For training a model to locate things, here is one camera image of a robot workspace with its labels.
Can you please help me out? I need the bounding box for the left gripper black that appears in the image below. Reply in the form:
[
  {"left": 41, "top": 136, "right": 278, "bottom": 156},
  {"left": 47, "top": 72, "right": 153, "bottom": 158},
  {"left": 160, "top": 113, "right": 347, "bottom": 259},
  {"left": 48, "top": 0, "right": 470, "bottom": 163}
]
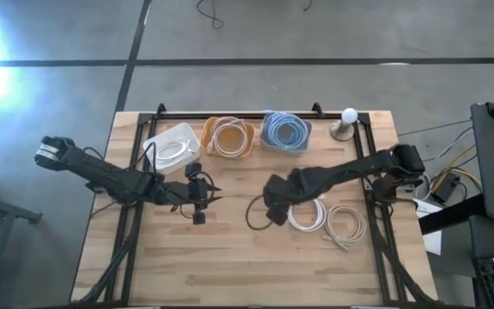
[{"left": 165, "top": 161, "right": 224, "bottom": 226}]

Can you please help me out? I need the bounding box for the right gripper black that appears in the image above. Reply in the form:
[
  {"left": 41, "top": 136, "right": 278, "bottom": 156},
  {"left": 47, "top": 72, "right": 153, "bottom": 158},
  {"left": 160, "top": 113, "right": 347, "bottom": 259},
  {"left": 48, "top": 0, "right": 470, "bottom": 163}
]
[{"left": 263, "top": 169, "right": 306, "bottom": 227}]

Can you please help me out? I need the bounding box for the white cable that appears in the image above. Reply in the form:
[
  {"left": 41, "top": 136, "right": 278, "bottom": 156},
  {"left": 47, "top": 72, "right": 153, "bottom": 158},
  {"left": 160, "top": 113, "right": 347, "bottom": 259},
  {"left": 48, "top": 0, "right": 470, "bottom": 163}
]
[
  {"left": 154, "top": 137, "right": 196, "bottom": 163},
  {"left": 287, "top": 197, "right": 328, "bottom": 233}
]

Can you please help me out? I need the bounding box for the light grey plastic bin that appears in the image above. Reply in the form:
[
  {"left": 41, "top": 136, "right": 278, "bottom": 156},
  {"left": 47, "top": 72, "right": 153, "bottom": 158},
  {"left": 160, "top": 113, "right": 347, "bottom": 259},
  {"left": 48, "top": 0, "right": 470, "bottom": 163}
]
[{"left": 258, "top": 112, "right": 312, "bottom": 158}]

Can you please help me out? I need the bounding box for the orange plastic bin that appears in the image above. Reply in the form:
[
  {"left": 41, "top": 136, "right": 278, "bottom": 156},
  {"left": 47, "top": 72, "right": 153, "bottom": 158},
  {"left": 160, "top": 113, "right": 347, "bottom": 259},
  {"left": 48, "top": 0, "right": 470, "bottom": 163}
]
[{"left": 199, "top": 116, "right": 256, "bottom": 159}]

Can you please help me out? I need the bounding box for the white plastic bin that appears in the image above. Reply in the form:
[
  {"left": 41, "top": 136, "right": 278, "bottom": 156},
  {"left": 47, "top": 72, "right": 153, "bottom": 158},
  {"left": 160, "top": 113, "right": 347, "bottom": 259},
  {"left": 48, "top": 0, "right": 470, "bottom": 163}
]
[{"left": 142, "top": 122, "right": 202, "bottom": 175}]

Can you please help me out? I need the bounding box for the white bulb on metal base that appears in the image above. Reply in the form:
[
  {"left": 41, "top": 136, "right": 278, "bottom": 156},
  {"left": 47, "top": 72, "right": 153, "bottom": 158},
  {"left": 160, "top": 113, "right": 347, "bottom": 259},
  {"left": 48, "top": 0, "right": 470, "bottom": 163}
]
[{"left": 329, "top": 106, "right": 359, "bottom": 142}]

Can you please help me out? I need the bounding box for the white paper sheet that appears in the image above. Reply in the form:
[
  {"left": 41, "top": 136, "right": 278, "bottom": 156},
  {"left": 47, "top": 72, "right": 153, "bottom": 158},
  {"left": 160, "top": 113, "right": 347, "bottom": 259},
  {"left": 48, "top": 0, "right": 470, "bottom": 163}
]
[{"left": 413, "top": 199, "right": 443, "bottom": 258}]

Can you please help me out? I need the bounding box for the black power adapter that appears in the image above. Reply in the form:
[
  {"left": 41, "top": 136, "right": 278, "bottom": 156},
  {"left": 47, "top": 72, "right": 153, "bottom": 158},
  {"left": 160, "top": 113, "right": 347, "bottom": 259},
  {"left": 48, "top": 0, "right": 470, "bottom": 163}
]
[{"left": 429, "top": 173, "right": 461, "bottom": 203}]

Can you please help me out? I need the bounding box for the black cart leg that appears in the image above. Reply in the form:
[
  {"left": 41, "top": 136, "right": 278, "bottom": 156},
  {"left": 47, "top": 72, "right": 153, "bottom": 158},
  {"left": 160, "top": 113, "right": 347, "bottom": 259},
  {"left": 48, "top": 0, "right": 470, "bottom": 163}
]
[{"left": 418, "top": 192, "right": 486, "bottom": 235}]

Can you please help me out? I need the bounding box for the black floor stand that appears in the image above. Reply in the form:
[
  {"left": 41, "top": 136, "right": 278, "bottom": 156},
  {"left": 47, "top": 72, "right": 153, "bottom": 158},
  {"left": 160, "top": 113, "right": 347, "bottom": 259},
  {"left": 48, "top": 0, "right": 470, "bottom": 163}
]
[{"left": 0, "top": 171, "right": 43, "bottom": 225}]

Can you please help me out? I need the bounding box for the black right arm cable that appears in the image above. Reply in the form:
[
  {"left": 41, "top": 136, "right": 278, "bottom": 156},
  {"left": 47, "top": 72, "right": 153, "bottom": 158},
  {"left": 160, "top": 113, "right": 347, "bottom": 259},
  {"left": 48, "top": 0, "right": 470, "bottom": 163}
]
[{"left": 245, "top": 195, "right": 274, "bottom": 232}]

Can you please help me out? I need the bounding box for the black metal table frame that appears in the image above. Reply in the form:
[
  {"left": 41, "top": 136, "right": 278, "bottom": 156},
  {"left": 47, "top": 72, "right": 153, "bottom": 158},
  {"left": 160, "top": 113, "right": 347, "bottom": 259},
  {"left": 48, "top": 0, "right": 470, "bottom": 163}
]
[{"left": 75, "top": 111, "right": 441, "bottom": 309}]

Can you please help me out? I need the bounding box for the grey floor cable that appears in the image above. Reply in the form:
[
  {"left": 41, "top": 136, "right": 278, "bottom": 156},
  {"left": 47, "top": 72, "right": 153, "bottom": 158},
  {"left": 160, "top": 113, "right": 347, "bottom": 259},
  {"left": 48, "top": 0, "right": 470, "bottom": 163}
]
[{"left": 396, "top": 118, "right": 473, "bottom": 138}]

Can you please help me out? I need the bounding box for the black floor cable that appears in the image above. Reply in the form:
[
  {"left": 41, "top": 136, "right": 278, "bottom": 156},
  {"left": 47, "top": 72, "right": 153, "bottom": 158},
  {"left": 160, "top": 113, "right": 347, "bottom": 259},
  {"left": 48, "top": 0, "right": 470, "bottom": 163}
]
[{"left": 195, "top": 0, "right": 225, "bottom": 31}]

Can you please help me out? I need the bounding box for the yellow floor cable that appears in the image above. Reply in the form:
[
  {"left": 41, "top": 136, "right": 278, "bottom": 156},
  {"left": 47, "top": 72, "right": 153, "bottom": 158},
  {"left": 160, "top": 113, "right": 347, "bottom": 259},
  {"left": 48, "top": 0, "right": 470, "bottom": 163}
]
[{"left": 431, "top": 143, "right": 483, "bottom": 191}]

